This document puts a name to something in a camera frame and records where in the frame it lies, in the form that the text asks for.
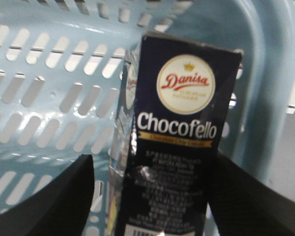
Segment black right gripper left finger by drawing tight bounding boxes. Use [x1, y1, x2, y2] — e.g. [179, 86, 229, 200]
[0, 155, 93, 236]

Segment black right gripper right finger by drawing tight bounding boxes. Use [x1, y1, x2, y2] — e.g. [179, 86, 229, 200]
[207, 152, 295, 236]

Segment Danisa Chocofello cookie box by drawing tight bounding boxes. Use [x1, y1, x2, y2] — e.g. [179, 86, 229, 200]
[105, 31, 242, 236]

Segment light blue plastic basket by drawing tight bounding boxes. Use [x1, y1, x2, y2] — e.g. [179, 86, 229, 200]
[0, 0, 295, 236]

